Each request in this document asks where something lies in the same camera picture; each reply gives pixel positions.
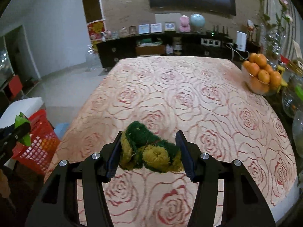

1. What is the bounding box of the green snack wrapper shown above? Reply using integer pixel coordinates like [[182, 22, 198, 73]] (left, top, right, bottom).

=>
[[14, 112, 31, 147]]

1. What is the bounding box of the green yellow fuzzy pompom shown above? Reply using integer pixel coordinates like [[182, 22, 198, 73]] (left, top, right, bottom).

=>
[[119, 121, 184, 173]]

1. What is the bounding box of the red plastic trash basket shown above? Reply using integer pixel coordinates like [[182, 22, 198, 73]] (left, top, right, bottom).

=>
[[12, 109, 60, 175]]

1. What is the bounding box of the white cushioned bench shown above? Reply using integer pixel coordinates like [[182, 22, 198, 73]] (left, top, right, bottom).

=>
[[0, 97, 46, 128]]

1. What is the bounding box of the red chair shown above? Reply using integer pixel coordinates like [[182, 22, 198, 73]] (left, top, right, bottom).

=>
[[8, 75, 23, 100]]

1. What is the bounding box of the large clear water jug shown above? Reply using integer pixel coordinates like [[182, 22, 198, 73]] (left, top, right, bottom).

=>
[[85, 45, 101, 72]]

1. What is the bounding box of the rose pattern tablecloth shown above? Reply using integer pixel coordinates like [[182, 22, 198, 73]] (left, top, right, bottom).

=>
[[45, 56, 297, 226]]

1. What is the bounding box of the glass bowl of oranges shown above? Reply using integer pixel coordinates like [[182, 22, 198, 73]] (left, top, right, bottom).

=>
[[241, 53, 282, 96]]

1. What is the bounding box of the black tv cabinet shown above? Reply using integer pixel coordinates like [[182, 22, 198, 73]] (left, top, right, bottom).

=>
[[96, 31, 250, 68]]

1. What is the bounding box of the white router box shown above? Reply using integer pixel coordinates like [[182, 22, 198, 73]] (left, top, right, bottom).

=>
[[236, 31, 247, 52]]

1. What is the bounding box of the glass vase with roses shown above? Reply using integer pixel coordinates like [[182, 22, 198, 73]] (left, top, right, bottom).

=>
[[258, 0, 293, 66]]

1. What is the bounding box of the pink plush toy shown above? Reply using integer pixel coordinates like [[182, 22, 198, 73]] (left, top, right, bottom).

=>
[[179, 15, 191, 32]]

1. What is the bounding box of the blue globe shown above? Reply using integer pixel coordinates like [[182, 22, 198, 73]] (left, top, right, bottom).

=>
[[190, 13, 205, 29]]

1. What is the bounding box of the red festive wall poster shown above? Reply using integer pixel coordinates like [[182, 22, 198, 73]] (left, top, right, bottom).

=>
[[87, 19, 105, 52]]

